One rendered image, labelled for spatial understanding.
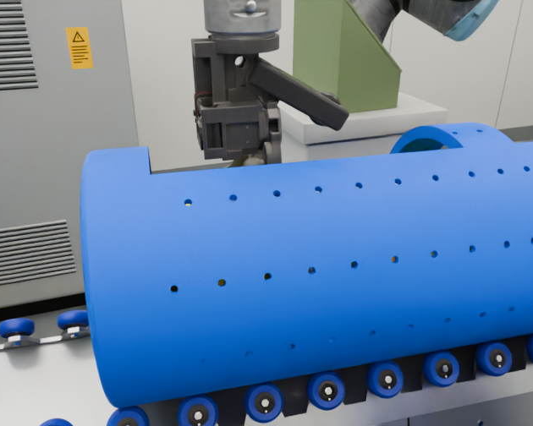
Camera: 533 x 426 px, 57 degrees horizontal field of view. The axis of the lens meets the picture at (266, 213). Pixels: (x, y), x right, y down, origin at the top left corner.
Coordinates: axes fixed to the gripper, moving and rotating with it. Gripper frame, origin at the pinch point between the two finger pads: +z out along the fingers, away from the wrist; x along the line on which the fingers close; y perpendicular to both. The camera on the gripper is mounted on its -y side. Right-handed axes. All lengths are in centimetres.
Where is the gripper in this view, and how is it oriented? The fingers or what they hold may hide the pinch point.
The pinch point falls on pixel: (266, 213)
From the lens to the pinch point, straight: 57.9
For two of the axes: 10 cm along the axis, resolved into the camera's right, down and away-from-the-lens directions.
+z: 0.1, 8.9, 4.5
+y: -9.7, 1.1, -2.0
